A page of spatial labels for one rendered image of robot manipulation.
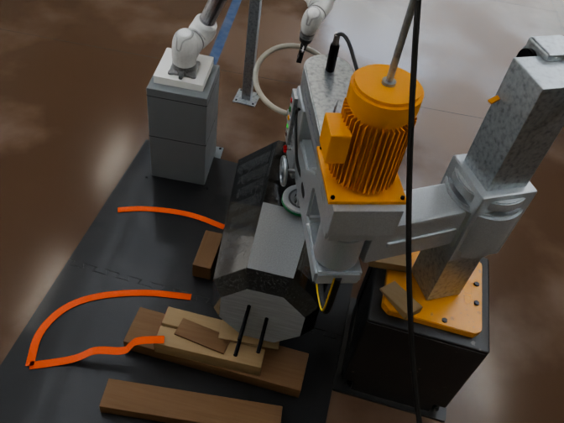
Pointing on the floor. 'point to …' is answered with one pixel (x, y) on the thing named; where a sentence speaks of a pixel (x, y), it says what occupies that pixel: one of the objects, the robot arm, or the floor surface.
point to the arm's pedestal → (183, 129)
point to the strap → (110, 297)
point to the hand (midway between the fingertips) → (300, 56)
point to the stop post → (246, 96)
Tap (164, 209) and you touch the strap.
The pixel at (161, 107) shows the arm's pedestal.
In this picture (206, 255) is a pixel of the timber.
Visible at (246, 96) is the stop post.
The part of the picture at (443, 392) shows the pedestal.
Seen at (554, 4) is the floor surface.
